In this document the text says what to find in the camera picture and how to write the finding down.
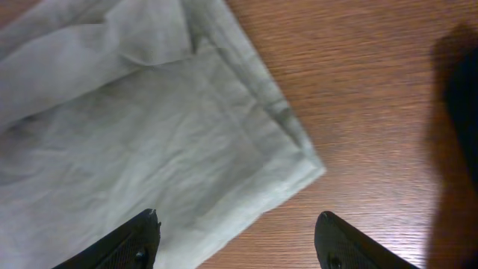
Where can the khaki green cargo shorts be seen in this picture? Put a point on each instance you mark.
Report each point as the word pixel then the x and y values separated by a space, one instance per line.
pixel 112 107

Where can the black garment pile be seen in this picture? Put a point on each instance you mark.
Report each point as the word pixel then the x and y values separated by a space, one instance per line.
pixel 452 140

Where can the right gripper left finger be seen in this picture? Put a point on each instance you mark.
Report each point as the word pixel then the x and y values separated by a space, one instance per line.
pixel 133 245

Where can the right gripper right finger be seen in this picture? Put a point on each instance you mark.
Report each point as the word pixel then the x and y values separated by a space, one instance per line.
pixel 339 245

